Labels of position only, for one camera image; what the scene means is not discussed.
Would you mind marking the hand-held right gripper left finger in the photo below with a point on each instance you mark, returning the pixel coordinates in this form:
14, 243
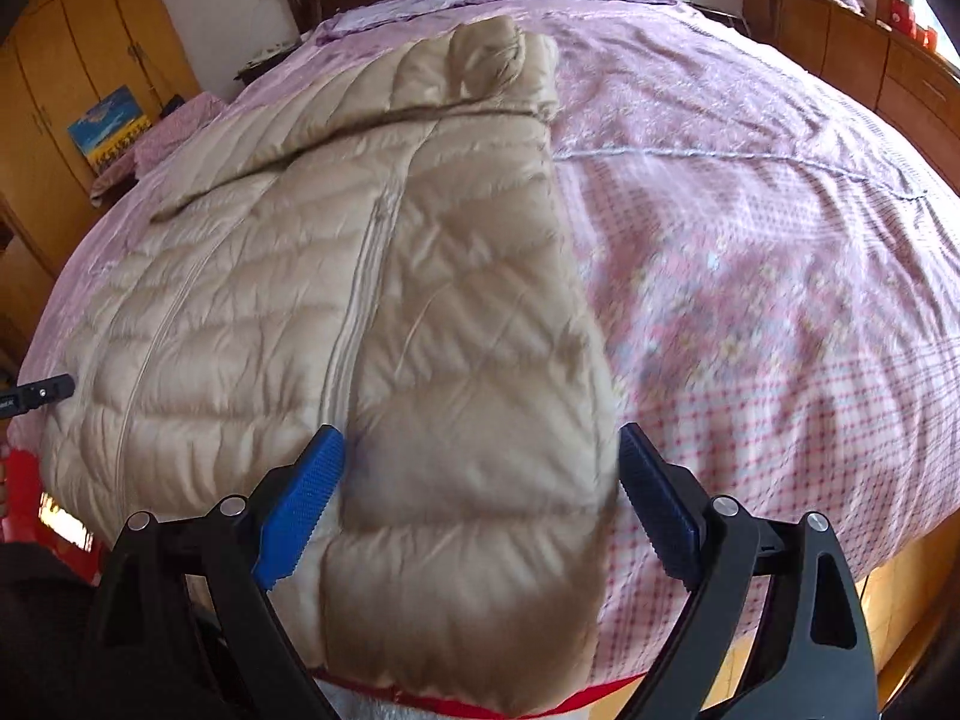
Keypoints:
296, 510

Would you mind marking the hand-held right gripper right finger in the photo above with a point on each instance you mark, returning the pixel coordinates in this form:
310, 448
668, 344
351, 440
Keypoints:
660, 502

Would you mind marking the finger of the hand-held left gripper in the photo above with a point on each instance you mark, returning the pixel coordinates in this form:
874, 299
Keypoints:
37, 391

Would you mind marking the beige down jacket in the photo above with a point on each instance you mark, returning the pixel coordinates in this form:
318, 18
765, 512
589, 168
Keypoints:
450, 390

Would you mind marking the bed with pink floral cover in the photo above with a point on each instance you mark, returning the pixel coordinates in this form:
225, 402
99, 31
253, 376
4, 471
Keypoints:
750, 277

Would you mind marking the blue picture book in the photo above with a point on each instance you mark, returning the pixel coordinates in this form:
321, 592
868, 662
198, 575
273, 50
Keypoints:
109, 127

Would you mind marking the black bag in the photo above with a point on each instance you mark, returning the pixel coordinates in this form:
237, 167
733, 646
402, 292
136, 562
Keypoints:
172, 105

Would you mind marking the wooden wardrobe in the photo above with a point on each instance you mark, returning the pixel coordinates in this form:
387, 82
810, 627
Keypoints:
60, 52

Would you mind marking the dark wooden nightstand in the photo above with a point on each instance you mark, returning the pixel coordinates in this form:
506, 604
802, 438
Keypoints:
259, 71

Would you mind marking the white paper pile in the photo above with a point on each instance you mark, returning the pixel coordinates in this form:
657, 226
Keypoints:
274, 49

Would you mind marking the wooden dresser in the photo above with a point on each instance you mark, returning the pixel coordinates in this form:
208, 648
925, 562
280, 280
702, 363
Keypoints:
840, 52

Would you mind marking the small orange box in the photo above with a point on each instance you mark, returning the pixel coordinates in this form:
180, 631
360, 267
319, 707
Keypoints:
924, 36

